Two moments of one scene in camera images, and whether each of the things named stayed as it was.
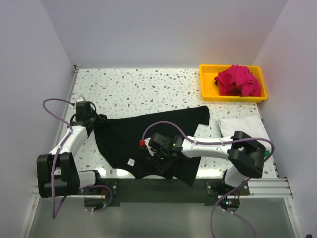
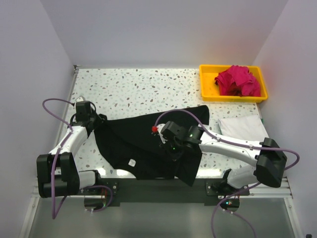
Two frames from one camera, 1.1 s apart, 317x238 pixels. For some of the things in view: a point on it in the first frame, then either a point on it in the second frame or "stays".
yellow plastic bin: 209,91 stays
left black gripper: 98,120 stays
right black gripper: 161,167 to 164,144
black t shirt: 118,139 stays
